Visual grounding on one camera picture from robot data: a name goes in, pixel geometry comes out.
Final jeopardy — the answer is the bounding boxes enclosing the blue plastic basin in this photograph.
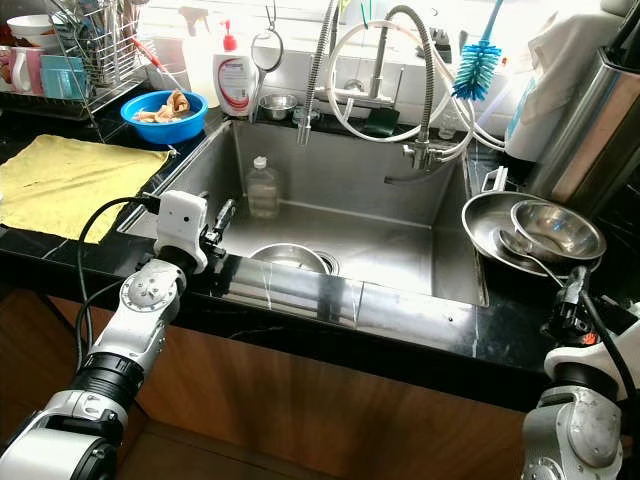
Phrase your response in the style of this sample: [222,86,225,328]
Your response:
[120,88,209,146]

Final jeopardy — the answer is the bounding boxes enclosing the red white brush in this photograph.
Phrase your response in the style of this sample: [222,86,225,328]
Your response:
[130,33,166,76]

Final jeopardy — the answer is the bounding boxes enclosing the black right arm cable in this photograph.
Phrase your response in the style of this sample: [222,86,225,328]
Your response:
[578,288,640,421]

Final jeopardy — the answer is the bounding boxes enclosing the brown wood cabinet front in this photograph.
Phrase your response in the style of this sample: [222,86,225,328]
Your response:
[0,290,551,480]

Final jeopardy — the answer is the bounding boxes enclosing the steel spoon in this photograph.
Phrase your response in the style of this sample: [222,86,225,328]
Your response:
[498,228,576,289]

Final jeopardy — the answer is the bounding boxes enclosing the white hose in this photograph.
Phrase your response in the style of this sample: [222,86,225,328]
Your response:
[323,18,506,161]

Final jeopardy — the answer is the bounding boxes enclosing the steel flexible sprayer hose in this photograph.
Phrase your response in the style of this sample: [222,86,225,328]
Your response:
[298,0,346,146]

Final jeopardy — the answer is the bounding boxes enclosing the round steel mesh strainer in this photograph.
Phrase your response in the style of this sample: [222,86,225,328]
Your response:
[248,5,287,123]

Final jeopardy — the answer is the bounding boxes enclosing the spring gooseneck faucet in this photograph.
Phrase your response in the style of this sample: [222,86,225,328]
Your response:
[385,3,471,173]

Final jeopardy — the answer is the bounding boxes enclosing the blue bottle brush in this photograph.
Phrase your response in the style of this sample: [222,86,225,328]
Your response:
[450,0,506,101]

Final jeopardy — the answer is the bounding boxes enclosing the green sponge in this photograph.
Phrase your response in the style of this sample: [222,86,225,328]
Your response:
[363,104,401,136]

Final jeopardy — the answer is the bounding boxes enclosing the white plastic clip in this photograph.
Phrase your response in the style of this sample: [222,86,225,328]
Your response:
[480,165,511,196]

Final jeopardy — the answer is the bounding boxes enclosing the white plastic container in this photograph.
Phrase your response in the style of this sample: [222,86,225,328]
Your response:
[505,8,623,164]

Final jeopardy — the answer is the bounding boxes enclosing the chrome faucet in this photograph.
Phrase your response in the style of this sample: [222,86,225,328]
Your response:
[330,15,406,109]

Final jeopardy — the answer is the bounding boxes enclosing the yellow cloth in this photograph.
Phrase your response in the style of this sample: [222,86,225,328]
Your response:
[0,133,176,244]

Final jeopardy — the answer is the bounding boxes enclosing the clear spray bottle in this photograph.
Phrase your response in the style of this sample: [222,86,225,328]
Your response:
[178,5,221,106]

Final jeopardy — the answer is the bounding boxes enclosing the white soap bottle red pump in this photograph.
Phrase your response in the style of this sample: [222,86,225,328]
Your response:
[213,20,258,119]

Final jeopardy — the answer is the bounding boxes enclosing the white printed mug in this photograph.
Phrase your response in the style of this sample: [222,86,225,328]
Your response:
[0,45,19,93]

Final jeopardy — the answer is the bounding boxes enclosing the stainless steel sink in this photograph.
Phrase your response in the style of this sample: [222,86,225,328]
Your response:
[117,120,491,306]

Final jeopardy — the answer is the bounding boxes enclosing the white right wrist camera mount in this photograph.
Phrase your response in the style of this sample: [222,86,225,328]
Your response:
[543,338,636,376]

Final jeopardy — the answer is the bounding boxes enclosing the pink mug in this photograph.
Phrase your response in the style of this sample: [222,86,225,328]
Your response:
[12,47,47,96]

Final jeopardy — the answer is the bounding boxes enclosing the clear plastic bottle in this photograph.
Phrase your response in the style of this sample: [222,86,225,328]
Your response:
[247,155,281,221]

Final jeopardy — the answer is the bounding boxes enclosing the brown food scraps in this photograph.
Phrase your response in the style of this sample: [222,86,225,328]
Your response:
[135,90,191,124]

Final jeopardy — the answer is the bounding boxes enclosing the steel wire cutlery holder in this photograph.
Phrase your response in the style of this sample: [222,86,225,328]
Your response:
[72,15,146,89]

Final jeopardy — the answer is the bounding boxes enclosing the tall steel pot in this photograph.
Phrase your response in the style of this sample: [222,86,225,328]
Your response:
[525,45,640,216]

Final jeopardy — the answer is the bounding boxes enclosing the teal plastic container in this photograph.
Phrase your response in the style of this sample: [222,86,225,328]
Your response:
[42,55,91,101]

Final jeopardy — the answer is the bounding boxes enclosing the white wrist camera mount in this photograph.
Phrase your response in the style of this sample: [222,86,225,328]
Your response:
[543,338,636,376]
[155,190,211,263]

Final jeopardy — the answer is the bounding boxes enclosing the round steel dish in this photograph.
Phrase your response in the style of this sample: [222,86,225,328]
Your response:
[248,242,336,276]

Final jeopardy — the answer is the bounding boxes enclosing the white bowl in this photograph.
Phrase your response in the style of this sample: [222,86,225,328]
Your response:
[5,12,59,43]

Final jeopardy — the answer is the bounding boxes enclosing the steel wire dish rack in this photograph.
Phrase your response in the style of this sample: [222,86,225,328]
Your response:
[0,0,146,121]

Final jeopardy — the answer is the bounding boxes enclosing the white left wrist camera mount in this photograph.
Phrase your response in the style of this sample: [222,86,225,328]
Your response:
[155,190,211,263]

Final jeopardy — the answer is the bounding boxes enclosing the wide steel bowl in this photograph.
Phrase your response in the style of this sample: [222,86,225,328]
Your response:
[462,190,606,279]

